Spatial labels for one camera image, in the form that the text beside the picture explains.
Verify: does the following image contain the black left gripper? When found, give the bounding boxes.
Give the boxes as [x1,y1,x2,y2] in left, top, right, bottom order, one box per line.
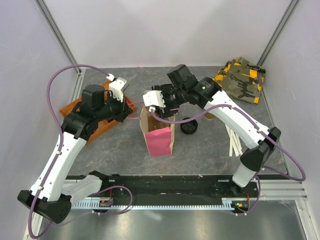
[95,91,133,123]

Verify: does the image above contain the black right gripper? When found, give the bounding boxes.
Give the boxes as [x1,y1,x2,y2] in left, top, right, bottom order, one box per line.
[151,83,188,120]

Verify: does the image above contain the pink and cream paper bag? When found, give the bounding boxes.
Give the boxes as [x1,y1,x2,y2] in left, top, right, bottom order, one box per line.
[127,102,176,157]

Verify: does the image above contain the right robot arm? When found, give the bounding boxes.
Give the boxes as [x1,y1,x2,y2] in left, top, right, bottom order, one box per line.
[142,64,281,197]

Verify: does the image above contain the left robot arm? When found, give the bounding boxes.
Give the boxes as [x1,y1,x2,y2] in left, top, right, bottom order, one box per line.
[17,80,133,224]

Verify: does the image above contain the orange compartment tray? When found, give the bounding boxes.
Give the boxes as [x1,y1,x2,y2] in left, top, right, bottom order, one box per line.
[59,80,137,145]

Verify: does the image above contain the black cup lid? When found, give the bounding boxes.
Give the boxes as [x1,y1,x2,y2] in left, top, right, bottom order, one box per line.
[180,119,198,135]

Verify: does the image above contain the stacked brown paper cups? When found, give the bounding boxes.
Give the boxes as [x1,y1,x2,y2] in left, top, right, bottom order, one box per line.
[204,112,216,121]

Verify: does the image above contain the camouflage folded cloth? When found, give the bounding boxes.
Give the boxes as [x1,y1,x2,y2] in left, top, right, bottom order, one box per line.
[212,57,266,104]

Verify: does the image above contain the white wrapped straw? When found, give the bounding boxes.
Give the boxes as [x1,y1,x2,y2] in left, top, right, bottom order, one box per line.
[229,129,243,157]
[225,125,239,157]

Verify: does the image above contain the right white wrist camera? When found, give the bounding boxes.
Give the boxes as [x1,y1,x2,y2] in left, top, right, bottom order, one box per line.
[142,90,166,108]

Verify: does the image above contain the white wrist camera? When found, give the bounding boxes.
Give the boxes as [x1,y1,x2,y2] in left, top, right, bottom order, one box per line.
[142,90,166,108]
[106,74,128,103]

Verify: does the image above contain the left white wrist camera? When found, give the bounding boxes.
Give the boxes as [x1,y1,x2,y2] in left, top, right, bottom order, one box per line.
[106,74,128,103]

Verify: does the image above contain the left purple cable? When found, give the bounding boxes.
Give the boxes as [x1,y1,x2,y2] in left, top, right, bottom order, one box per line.
[27,64,135,240]

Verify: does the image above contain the purple cable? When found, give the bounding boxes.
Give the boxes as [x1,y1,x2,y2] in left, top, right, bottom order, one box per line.
[27,64,135,240]
[149,104,307,218]

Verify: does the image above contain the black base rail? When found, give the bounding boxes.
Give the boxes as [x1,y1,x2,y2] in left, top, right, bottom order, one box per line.
[90,170,259,206]

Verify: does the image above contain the white slotted cable duct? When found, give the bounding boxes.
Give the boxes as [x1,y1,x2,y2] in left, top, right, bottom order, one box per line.
[71,197,250,211]

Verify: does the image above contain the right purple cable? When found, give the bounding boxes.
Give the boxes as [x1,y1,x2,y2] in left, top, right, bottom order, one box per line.
[149,104,307,218]

